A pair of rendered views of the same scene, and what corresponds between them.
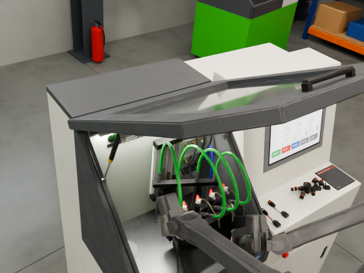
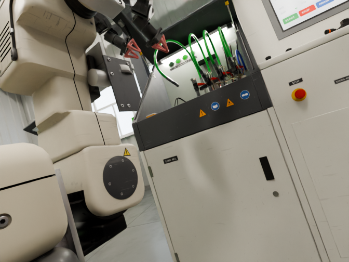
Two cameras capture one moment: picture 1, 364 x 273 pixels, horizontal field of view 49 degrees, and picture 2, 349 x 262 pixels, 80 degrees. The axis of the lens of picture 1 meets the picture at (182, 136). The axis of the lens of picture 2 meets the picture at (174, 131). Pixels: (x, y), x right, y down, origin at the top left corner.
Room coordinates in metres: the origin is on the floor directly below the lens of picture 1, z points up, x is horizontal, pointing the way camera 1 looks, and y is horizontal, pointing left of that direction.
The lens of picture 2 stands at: (0.50, -1.07, 0.75)
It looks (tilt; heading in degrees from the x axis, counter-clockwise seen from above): 4 degrees up; 64
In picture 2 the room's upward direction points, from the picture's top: 18 degrees counter-clockwise
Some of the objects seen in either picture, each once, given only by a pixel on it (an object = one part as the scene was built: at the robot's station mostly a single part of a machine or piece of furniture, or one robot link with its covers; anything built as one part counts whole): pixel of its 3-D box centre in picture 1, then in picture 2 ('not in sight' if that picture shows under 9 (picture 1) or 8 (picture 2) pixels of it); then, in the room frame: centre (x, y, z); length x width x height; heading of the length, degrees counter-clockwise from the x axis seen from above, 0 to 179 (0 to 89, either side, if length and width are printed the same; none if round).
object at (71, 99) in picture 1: (180, 180); not in sight; (1.81, -0.02, 0.75); 1.40 x 0.28 x 1.50; 130
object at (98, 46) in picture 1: (98, 41); not in sight; (4.83, 1.23, 0.29); 0.17 x 0.15 x 0.54; 136
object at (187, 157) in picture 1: (194, 142); (233, 58); (1.59, -0.06, 1.20); 0.13 x 0.03 x 0.31; 130
